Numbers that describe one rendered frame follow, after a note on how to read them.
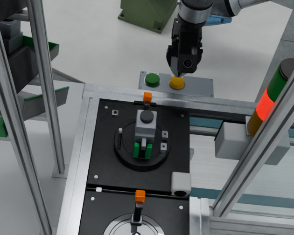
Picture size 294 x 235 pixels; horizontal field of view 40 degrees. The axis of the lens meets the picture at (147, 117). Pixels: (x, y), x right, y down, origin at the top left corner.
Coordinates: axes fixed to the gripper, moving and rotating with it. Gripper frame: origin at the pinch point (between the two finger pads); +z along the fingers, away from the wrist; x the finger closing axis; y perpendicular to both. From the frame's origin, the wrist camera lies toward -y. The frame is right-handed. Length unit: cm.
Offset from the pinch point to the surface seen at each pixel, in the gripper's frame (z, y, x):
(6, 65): -47, -42, 28
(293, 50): 99, 120, -91
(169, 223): 2.5, -40.8, 1.0
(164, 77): 3.5, 1.8, 3.4
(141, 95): 3.9, -5.3, 9.6
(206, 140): 7.8, -14.9, -9.0
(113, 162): 2.5, -27.4, 14.9
